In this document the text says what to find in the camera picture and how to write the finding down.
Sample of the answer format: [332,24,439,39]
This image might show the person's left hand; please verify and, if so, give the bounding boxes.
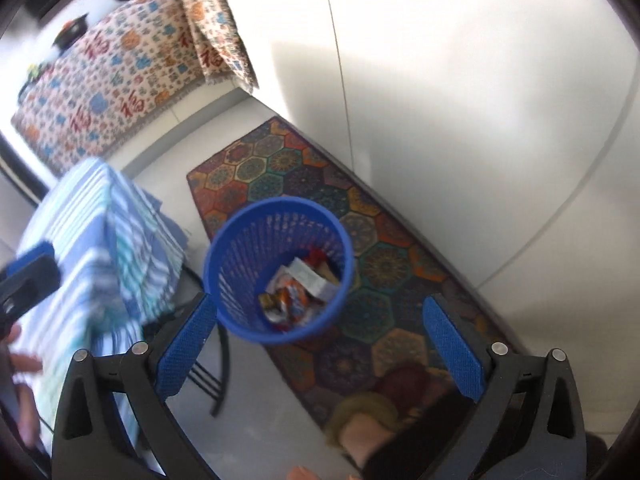
[0,322,43,446]

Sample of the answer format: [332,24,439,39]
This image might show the black pot with red lid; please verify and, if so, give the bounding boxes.
[52,15,91,51]

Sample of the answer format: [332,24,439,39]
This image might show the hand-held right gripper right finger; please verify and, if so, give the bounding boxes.
[421,292,588,480]

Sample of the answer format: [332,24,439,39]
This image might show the blue striped tablecloth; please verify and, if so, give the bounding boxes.
[15,157,188,461]

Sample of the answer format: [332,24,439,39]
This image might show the person's bare foot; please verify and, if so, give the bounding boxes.
[287,464,361,480]

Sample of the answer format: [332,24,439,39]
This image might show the white base cabinet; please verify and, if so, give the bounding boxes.
[215,0,640,436]

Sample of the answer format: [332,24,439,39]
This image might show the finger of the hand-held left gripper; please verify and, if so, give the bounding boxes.
[0,241,63,321]

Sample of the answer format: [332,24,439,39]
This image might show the blue plastic waste basket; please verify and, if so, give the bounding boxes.
[202,197,357,345]

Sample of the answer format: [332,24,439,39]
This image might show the orange snack packet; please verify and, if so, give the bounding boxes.
[272,285,313,323]

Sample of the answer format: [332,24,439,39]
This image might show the wide patterned cloth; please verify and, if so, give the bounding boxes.
[11,0,206,176]

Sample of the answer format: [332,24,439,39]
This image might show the small white box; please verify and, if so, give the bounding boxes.
[285,257,341,301]

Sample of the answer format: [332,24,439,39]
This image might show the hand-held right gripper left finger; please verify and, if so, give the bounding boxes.
[52,291,221,480]

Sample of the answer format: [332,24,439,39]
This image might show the narrow patterned cloth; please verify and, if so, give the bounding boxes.
[172,0,258,93]

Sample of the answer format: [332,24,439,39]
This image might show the person's dark trouser leg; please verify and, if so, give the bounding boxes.
[360,390,481,480]

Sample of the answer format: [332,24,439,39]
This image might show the hexagon patterned rug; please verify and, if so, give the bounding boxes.
[186,116,521,436]

